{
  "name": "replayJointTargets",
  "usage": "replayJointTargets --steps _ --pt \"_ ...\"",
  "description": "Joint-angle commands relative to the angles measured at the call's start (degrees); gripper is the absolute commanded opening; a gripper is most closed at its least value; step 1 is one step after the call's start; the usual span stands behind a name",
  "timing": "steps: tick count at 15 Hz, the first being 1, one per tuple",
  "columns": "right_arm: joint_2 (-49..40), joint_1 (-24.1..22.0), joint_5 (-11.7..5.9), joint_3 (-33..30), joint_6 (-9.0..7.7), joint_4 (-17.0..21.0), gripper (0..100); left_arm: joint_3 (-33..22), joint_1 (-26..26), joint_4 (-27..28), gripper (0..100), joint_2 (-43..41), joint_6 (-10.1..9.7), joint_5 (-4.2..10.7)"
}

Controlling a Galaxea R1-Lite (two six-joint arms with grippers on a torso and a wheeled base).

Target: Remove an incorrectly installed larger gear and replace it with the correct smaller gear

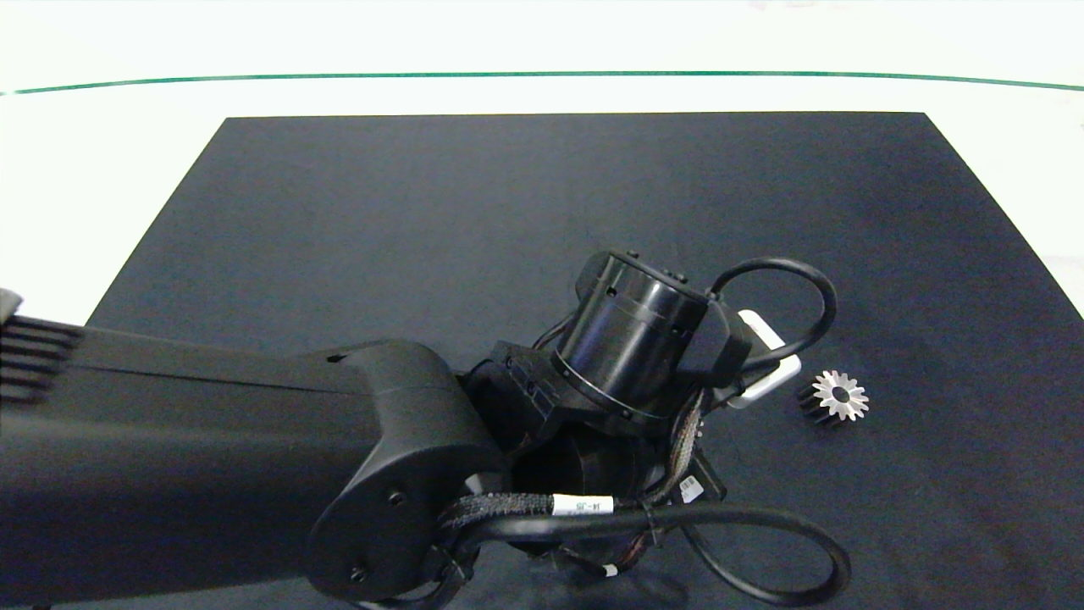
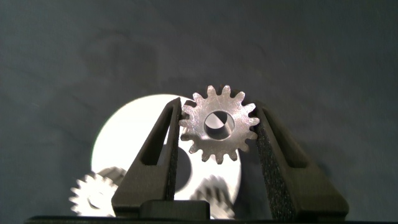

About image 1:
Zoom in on small steel gear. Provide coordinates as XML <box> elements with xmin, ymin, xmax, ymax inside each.
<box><xmin>796</xmin><ymin>369</ymin><xmax>871</xmax><ymax>427</ymax></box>

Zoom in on dark mat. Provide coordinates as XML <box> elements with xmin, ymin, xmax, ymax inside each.
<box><xmin>34</xmin><ymin>112</ymin><xmax>1084</xmax><ymax>610</ymax></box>

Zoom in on braided black cable, white tag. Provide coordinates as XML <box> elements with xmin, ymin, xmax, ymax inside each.
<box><xmin>436</xmin><ymin>493</ymin><xmax>617</xmax><ymax>530</ymax></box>

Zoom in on boxy shiny wrist camera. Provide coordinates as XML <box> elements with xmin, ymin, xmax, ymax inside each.
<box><xmin>727</xmin><ymin>309</ymin><xmax>802</xmax><ymax>410</ymax></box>

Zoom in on smooth black cable loop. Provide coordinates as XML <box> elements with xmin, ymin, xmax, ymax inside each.
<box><xmin>449</xmin><ymin>503</ymin><xmax>853</xmax><ymax>608</ymax></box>
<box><xmin>708</xmin><ymin>258</ymin><xmax>838</xmax><ymax>375</ymax></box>

